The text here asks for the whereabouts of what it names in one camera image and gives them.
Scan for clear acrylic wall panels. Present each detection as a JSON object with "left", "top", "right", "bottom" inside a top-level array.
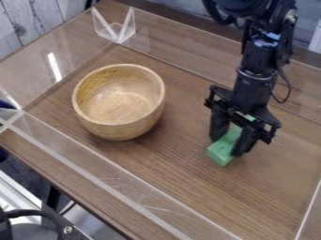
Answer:
[{"left": 0, "top": 2, "right": 321, "bottom": 240}]

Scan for clear acrylic corner bracket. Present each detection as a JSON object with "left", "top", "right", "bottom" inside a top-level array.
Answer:
[{"left": 90, "top": 7, "right": 135, "bottom": 44}]

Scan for green rectangular block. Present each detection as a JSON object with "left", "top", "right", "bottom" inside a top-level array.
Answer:
[{"left": 207, "top": 122, "right": 245, "bottom": 167}]

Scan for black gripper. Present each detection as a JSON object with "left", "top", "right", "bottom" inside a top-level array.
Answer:
[{"left": 205, "top": 68, "right": 281, "bottom": 158}]

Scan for black bracket with screw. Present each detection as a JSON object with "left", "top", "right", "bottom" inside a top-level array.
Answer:
[{"left": 40, "top": 205, "right": 92, "bottom": 240}]

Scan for brown wooden bowl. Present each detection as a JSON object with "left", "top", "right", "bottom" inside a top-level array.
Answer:
[{"left": 71, "top": 64, "right": 166, "bottom": 141}]

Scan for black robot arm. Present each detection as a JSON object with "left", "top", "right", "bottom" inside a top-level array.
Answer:
[{"left": 202, "top": 0, "right": 297, "bottom": 157}]

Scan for black metal table leg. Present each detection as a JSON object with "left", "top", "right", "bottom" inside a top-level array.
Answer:
[{"left": 47, "top": 187, "right": 62, "bottom": 210}]

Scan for black cable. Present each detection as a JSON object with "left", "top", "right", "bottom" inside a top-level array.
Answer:
[{"left": 0, "top": 208, "right": 60, "bottom": 240}]

